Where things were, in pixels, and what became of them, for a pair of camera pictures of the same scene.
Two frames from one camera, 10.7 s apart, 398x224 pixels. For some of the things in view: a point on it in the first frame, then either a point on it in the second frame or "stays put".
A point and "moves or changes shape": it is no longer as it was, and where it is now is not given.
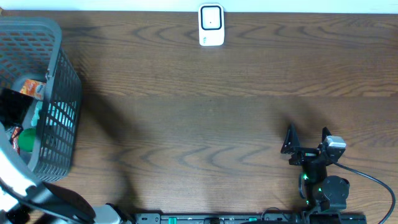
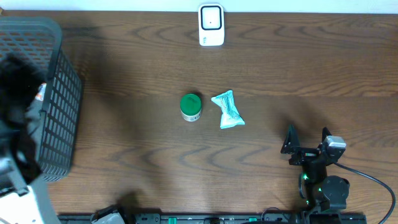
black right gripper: (305, 154) stays put
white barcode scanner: (211, 24) stays put
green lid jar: (26, 138) moves or changes shape
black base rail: (252, 218) stays put
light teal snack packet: (58, 112) → (229, 116)
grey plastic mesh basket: (30, 50) stays put
